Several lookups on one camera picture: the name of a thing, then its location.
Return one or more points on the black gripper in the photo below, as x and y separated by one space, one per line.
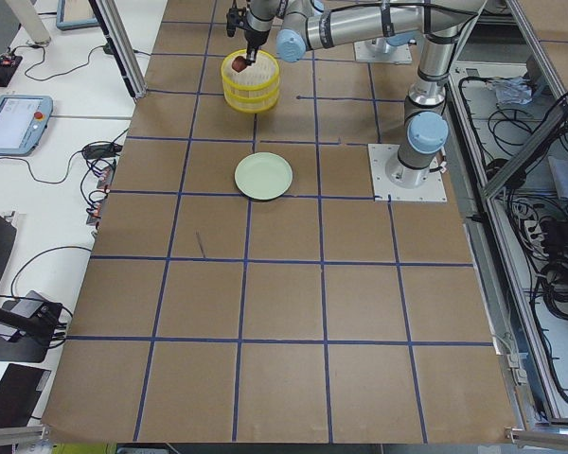
255 37

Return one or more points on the brown bun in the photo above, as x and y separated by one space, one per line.
239 64

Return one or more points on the yellow steamer layer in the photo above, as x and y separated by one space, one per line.
258 79
251 102

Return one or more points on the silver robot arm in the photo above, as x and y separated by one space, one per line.
309 25

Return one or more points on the light green plate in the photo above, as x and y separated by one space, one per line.
263 176

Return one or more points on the black power brick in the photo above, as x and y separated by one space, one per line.
101 151

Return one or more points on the teach pendant tablet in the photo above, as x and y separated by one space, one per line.
23 120

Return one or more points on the white power strip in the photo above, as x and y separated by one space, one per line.
527 220

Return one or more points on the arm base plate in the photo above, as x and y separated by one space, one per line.
380 51
392 181

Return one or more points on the aluminium frame post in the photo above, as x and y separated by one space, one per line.
117 38

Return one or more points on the black camera stand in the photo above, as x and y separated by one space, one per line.
43 325

